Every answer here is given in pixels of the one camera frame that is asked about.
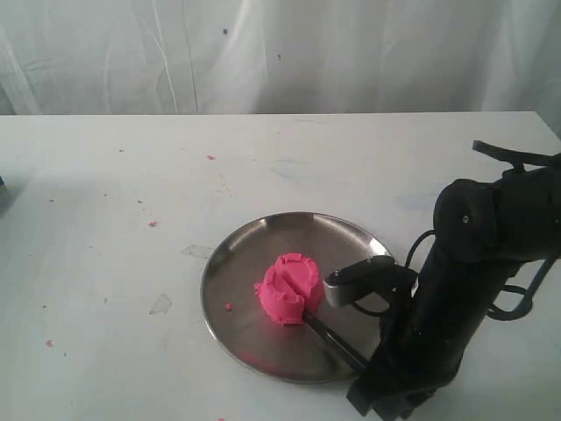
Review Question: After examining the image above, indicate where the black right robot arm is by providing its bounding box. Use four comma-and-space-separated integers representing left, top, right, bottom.
347, 141, 560, 420

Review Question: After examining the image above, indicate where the round stainless steel plate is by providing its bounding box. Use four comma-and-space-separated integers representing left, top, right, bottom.
201, 212, 389, 383

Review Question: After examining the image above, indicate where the black serrated knife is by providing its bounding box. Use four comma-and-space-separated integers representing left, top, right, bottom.
302, 310, 368, 374

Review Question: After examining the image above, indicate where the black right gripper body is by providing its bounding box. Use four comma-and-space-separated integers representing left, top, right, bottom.
367, 315, 465, 416

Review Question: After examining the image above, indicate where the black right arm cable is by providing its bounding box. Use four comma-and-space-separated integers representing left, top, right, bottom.
402, 227, 561, 321

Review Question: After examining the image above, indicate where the white backdrop curtain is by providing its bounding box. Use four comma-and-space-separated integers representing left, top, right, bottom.
1, 1, 560, 115

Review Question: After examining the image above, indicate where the pink dough lump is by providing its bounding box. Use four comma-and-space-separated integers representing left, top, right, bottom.
254, 253, 324, 325

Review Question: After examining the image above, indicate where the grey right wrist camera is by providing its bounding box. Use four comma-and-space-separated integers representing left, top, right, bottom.
323, 255, 417, 308

